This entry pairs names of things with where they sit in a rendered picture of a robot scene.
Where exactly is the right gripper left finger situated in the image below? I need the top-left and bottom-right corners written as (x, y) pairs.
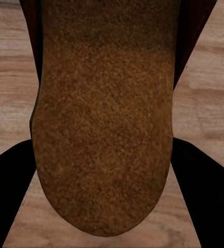
top-left (0, 140), bottom-right (36, 248)

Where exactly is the sandal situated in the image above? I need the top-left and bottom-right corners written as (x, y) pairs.
top-left (19, 0), bottom-right (217, 238)

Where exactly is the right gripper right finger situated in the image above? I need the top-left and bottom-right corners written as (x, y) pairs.
top-left (171, 137), bottom-right (224, 248)

